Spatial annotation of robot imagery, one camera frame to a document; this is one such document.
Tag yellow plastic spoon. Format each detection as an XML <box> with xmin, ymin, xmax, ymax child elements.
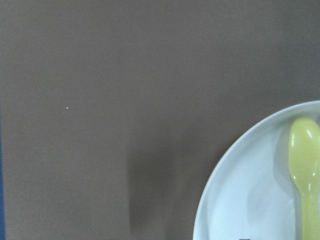
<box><xmin>288</xmin><ymin>117</ymin><xmax>320</xmax><ymax>240</ymax></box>

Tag blue tape grid lines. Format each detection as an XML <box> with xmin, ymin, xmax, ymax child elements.
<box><xmin>0</xmin><ymin>99</ymin><xmax>6</xmax><ymax>240</ymax></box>

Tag white round plate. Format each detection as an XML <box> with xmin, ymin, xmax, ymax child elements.
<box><xmin>193</xmin><ymin>101</ymin><xmax>320</xmax><ymax>240</ymax></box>

